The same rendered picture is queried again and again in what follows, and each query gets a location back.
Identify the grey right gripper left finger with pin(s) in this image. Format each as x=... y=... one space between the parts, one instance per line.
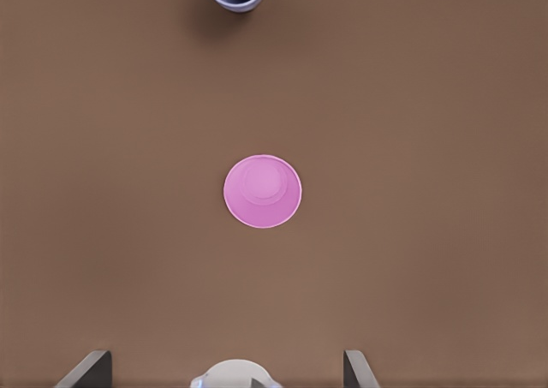
x=93 y=370

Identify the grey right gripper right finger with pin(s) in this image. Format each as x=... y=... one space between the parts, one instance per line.
x=355 y=371

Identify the pink bowl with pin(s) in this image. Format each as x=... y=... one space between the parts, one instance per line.
x=262 y=190

